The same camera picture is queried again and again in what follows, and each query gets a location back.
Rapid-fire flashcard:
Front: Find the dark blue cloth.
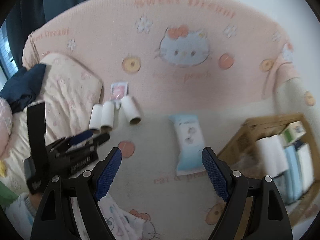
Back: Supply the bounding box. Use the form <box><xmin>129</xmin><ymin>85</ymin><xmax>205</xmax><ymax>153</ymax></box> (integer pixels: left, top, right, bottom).
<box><xmin>1</xmin><ymin>63</ymin><xmax>46</xmax><ymax>114</ymax></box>

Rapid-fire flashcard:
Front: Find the white spiral notepad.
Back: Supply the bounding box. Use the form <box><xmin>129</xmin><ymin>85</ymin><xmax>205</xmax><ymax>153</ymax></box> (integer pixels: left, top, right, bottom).
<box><xmin>297</xmin><ymin>143</ymin><xmax>315</xmax><ymax>194</ymax></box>

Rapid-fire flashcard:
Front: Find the cream patterned pillow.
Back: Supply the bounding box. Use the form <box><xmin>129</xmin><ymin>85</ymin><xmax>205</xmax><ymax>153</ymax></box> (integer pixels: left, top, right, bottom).
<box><xmin>1</xmin><ymin>53</ymin><xmax>103</xmax><ymax>194</ymax></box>

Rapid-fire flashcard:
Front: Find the pink Hello Kitty blanket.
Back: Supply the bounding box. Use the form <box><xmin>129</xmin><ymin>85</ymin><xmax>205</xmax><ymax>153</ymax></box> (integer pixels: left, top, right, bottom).
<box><xmin>23</xmin><ymin>0</ymin><xmax>319</xmax><ymax>239</ymax></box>

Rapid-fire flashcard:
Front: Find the white paper roll in box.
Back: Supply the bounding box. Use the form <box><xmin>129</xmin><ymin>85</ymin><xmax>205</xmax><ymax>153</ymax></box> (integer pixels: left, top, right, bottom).
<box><xmin>255</xmin><ymin>135</ymin><xmax>289</xmax><ymax>178</ymax></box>

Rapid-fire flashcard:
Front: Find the white paper roll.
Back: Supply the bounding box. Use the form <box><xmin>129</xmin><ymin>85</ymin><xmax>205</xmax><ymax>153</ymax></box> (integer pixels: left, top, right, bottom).
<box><xmin>100</xmin><ymin>101</ymin><xmax>114</xmax><ymax>131</ymax></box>
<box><xmin>88</xmin><ymin>104</ymin><xmax>103</xmax><ymax>133</ymax></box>
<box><xmin>121</xmin><ymin>95</ymin><xmax>142</xmax><ymax>125</ymax></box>
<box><xmin>255</xmin><ymin>135</ymin><xmax>289</xmax><ymax>178</ymax></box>

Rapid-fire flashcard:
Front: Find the red white sauce sachet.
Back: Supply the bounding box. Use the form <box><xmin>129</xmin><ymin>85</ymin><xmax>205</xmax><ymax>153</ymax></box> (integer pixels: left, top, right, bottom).
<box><xmin>111</xmin><ymin>81</ymin><xmax>128</xmax><ymax>110</ymax></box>

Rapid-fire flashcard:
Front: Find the green white cartoon box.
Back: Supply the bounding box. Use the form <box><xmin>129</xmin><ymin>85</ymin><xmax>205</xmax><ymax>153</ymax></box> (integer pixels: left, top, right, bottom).
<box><xmin>281</xmin><ymin>121</ymin><xmax>306</xmax><ymax>145</ymax></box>

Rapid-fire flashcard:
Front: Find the blue white tissue pack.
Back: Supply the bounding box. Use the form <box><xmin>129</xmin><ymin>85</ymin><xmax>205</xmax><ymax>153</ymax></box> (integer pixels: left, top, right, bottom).
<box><xmin>169</xmin><ymin>114</ymin><xmax>205</xmax><ymax>176</ymax></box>

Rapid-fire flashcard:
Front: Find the light blue flat pack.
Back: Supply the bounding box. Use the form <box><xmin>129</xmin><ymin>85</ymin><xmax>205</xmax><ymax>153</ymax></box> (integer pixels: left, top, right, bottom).
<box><xmin>284</xmin><ymin>145</ymin><xmax>302</xmax><ymax>204</ymax></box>

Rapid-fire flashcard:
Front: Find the brown cardboard box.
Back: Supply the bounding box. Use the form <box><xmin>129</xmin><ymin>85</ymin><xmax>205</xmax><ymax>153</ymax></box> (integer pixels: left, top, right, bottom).
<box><xmin>217</xmin><ymin>113</ymin><xmax>319</xmax><ymax>226</ymax></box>

